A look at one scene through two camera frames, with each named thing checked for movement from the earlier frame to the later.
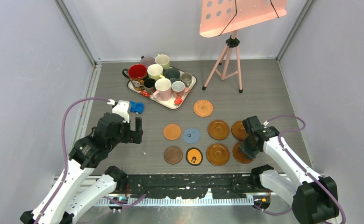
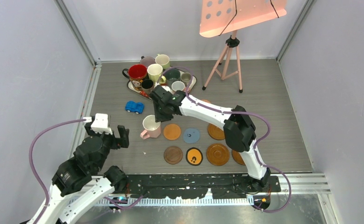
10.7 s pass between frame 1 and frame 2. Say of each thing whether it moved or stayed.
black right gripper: moved
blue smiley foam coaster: stayed
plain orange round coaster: stayed
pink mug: moved
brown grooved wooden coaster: stayed
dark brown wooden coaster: stayed
